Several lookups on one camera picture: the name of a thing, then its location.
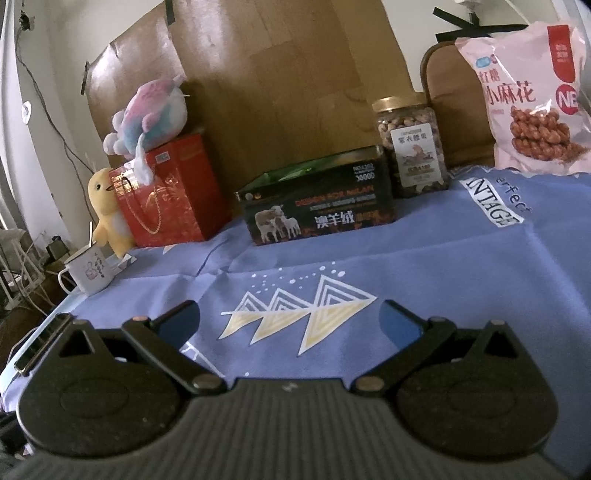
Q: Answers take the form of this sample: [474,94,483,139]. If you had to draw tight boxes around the green snack packet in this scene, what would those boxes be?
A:
[245,156,339,188]

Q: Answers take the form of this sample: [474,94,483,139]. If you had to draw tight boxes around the white enamel mug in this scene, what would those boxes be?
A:
[57,243,114,296]

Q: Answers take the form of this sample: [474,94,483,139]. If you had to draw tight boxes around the yellow duck plush toy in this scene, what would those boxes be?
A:
[87,168,135,259]

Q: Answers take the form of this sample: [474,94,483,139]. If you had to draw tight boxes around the blue patterned tablecloth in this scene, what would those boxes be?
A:
[12,167,590,479]

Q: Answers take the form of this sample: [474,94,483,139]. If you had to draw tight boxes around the red gift bag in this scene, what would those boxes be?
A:
[110,133,231,247]

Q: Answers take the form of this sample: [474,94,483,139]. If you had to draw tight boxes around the black sheep print box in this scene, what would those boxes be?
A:
[235,146,396,245]

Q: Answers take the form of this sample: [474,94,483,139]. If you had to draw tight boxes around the pink blue plush toy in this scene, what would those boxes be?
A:
[103,75,187,186]

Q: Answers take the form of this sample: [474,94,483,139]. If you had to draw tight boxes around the brown chair back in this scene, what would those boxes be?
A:
[420,42,495,169]

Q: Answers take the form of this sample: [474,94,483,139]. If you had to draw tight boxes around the brown cardboard backdrop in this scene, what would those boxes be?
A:
[85,1,413,192]

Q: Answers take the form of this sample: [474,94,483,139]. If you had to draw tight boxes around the pink twisted snack bag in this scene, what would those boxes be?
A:
[455,22,590,176]

